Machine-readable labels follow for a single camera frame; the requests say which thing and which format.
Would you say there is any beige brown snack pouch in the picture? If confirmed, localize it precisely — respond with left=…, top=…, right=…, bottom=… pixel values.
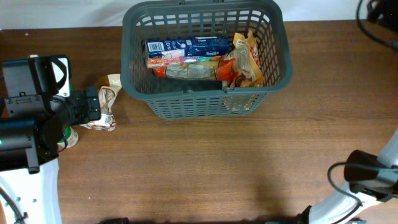
left=81, top=73, right=122, bottom=131

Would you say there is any blue tissue pack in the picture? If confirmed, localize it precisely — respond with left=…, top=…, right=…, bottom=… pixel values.
left=146, top=37, right=230, bottom=68

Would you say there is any orange spaghetti pack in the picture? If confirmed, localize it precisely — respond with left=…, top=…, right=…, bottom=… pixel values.
left=152, top=58, right=239, bottom=81

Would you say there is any grey plastic basket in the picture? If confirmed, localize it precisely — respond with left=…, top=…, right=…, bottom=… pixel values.
left=121, top=0, right=293, bottom=119

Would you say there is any beige coffee pouch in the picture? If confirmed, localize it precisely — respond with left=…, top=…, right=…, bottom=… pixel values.
left=222, top=29, right=265, bottom=90

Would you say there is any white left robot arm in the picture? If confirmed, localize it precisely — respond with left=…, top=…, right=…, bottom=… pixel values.
left=1, top=55, right=101, bottom=223

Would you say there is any green white cup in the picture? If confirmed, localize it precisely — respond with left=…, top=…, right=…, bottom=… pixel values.
left=58, top=126, right=79, bottom=148

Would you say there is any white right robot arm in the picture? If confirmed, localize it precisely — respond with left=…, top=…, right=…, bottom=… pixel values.
left=293, top=132, right=397, bottom=223

